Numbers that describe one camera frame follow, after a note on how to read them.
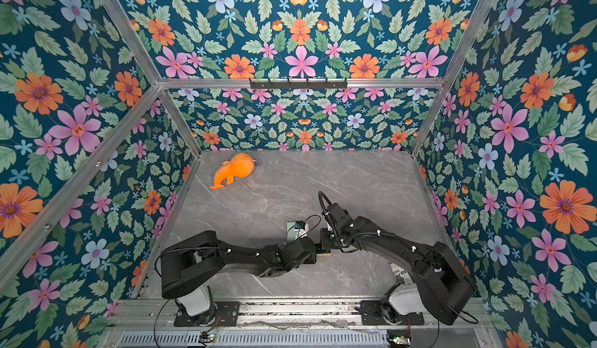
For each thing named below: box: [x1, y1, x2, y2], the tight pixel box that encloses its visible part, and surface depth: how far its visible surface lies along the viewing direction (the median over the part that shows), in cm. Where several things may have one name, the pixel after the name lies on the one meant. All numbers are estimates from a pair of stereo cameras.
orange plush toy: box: [209, 153, 255, 190], surface depth 109 cm
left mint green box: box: [286, 221, 299, 244], surface depth 90 cm
